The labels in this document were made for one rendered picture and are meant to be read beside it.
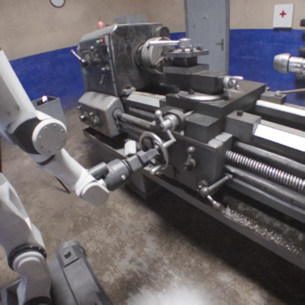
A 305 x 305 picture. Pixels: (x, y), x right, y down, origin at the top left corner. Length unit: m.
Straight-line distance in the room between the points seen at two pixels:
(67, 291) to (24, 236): 0.53
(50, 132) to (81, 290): 0.91
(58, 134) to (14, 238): 0.46
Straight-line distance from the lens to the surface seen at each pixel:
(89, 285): 1.16
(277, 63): 0.98
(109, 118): 1.44
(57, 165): 0.49
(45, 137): 0.42
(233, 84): 0.88
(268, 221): 1.08
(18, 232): 0.76
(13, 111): 0.41
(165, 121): 0.79
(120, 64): 1.41
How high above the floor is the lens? 1.20
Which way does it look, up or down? 32 degrees down
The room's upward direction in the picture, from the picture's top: 7 degrees counter-clockwise
